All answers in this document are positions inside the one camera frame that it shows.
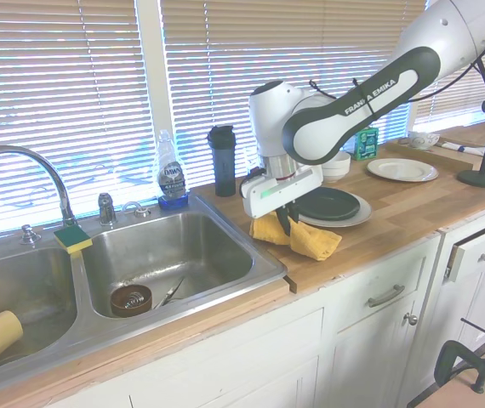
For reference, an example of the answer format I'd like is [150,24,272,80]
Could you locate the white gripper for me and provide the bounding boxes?
[240,164,325,237]

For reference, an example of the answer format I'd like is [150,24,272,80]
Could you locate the yellow terry cloth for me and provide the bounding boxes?
[248,212,343,261]

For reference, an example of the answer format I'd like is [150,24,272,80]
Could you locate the dark blue plate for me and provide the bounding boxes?
[297,188,362,221]

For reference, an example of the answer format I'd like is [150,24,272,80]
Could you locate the large beige plate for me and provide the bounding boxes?
[297,193,374,228]

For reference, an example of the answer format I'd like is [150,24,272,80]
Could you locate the white dinner plate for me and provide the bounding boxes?
[366,157,439,183]

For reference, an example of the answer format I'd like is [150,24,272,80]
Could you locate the white ceramic bowl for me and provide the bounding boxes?
[331,151,352,178]
[322,167,349,184]

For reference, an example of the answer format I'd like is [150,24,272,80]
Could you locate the black shaker bottle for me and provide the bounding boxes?
[207,125,237,197]

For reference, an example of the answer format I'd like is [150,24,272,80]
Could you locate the green cardboard box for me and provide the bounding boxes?
[351,126,379,161]

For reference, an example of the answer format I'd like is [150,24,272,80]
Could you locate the clear Dawn soap bottle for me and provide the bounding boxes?
[156,129,191,210]

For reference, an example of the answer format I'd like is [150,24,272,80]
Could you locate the stainless steel double sink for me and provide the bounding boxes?
[0,195,289,390]

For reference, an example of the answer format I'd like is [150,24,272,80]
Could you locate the metal tongs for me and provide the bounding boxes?
[153,275,186,309]

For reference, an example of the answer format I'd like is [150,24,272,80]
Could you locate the white patterned bowl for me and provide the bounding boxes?
[408,130,441,150]

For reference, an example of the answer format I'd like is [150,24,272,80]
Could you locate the white kitchen base cabinet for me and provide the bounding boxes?
[33,199,485,408]

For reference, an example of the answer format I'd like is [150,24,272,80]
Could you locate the beige window blind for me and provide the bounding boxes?
[160,0,429,188]
[414,63,485,128]
[0,0,155,244]

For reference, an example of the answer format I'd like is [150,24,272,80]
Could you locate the wooden tray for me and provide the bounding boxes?
[385,131,485,171]

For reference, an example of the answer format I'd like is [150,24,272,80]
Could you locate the white rolled napkin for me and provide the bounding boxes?
[436,141,485,156]

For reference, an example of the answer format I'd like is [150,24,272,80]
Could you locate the white open drawer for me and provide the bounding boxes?
[446,216,485,284]

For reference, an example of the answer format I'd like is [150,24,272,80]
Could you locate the brown bowl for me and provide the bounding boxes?
[110,283,154,319]

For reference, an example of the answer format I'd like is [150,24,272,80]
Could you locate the black C-clamp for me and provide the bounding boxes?
[433,316,485,394]

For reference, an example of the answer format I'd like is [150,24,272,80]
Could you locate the green and yellow sponge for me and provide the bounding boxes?
[53,224,94,255]

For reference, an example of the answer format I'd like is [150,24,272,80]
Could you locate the chrome gooseneck faucet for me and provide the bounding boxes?
[0,144,80,229]

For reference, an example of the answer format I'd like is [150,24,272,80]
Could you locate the chrome sprayer cap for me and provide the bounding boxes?
[19,224,42,247]

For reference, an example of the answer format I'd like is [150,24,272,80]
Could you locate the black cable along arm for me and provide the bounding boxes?
[308,0,485,118]

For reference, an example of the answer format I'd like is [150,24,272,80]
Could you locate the silver wire whisk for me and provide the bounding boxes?
[122,290,149,310]

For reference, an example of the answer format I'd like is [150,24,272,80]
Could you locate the chrome faucet handle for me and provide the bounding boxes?
[97,192,118,226]

